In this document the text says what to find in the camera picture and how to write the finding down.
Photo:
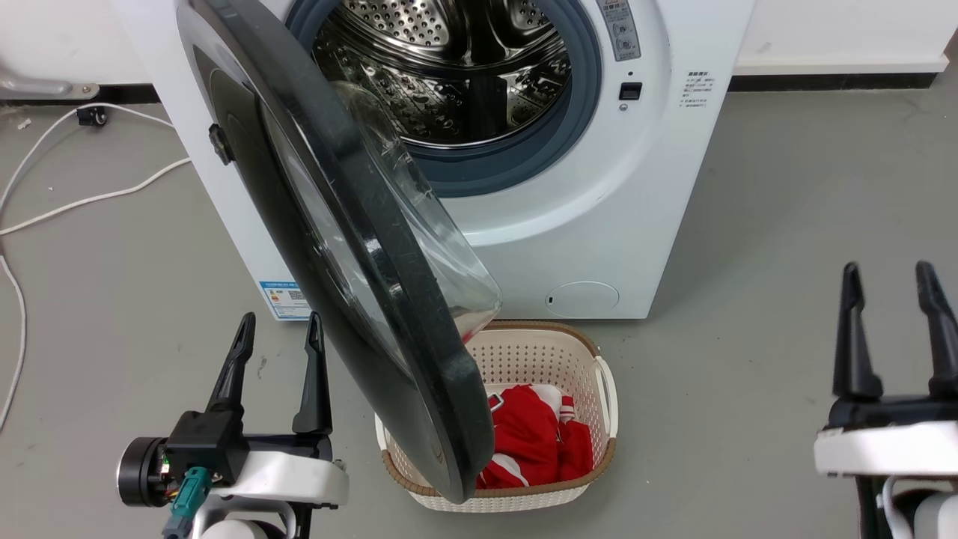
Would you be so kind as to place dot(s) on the red and white garment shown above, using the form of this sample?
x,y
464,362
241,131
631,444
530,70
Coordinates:
x,y
528,438

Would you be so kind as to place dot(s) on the white front-load washing machine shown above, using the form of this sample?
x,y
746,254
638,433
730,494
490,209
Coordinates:
x,y
599,195

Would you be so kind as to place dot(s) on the grey warning label sticker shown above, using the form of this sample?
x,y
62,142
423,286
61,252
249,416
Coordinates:
x,y
621,30

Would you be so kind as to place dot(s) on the grey metal floor bracket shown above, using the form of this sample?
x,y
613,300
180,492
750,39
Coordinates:
x,y
34,86

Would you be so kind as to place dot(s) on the blue energy label sticker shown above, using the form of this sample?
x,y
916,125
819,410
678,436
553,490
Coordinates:
x,y
284,299

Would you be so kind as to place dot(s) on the round white filter cover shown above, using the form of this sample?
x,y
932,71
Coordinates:
x,y
582,298

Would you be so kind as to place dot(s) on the white woven plastic laundry basket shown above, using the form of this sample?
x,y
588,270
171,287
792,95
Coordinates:
x,y
539,359

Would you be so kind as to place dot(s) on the grey rubber door gasket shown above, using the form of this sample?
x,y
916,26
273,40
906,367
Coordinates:
x,y
516,161

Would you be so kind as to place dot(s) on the perforated steel washer drum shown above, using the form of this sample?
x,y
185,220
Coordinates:
x,y
449,82

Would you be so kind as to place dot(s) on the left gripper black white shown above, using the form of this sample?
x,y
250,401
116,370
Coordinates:
x,y
284,471

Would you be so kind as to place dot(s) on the small printed text label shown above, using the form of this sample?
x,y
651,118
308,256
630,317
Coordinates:
x,y
697,90

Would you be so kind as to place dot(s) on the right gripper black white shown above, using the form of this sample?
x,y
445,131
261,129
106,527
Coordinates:
x,y
891,445

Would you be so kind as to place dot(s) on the black door lock slot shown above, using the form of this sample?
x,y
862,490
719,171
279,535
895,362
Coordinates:
x,y
631,91

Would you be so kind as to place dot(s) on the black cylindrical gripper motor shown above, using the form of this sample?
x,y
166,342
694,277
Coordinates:
x,y
138,471

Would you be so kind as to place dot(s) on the dark round washing machine door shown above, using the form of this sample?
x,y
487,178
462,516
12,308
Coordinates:
x,y
329,247

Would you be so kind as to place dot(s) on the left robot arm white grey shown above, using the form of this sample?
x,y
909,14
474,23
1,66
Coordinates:
x,y
247,524

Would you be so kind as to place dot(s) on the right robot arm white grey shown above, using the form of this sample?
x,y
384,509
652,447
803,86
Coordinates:
x,y
932,516

